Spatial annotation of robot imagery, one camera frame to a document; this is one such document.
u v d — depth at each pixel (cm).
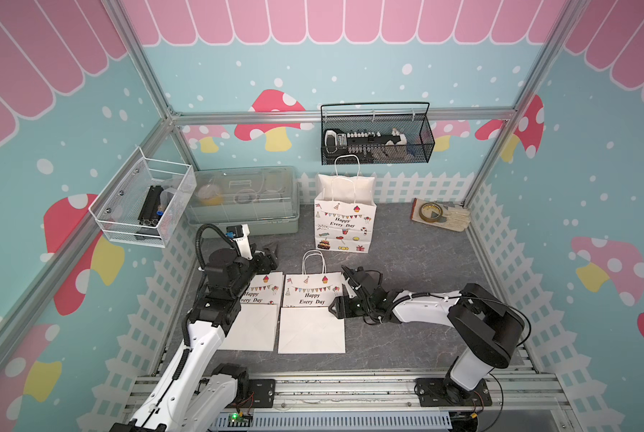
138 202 75
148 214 69
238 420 73
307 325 85
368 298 70
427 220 116
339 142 88
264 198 100
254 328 85
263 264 67
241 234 66
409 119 91
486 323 49
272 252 69
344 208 86
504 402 70
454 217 116
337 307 80
